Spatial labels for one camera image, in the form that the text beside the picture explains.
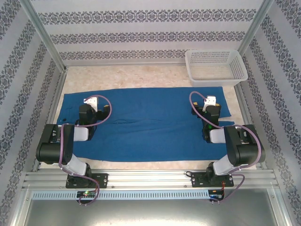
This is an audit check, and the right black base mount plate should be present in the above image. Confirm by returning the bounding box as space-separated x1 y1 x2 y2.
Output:
190 171 235 188

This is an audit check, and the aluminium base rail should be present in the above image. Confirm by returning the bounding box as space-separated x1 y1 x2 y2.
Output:
22 168 279 189

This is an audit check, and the blue cloth towel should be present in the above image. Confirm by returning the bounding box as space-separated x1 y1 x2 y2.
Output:
57 86 235 163

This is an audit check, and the grey metal panel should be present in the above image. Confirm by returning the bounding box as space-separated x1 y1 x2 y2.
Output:
23 199 289 226

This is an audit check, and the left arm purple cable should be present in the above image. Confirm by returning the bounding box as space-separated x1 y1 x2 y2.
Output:
60 95 111 207

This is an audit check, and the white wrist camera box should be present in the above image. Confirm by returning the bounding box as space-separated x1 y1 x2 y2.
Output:
83 95 99 111
203 95 217 111

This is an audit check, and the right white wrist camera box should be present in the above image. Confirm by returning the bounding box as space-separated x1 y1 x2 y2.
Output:
203 95 217 111

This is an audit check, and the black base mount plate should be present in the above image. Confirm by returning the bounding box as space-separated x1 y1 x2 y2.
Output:
190 171 235 188
65 173 109 189

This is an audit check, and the circuit board with green light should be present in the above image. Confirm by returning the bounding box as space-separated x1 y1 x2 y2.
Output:
77 191 97 198

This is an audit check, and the aluminium frame post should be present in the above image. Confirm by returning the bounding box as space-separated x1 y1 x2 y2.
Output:
18 0 68 73
236 0 276 56

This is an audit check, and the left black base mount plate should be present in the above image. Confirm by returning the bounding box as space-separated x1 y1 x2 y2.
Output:
65 173 109 189

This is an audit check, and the aluminium side floor rail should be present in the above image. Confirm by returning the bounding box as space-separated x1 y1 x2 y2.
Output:
32 67 69 171
234 83 268 170

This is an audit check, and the white perforated plastic basket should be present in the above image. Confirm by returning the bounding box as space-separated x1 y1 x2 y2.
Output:
184 49 248 87

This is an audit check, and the grey slotted cable duct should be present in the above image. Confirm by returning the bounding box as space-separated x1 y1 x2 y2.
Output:
32 190 210 200

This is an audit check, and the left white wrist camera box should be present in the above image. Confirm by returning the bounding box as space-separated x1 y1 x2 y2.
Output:
83 95 99 111

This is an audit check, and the aluminium wall floor rail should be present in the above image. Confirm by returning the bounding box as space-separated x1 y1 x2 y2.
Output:
63 61 189 68

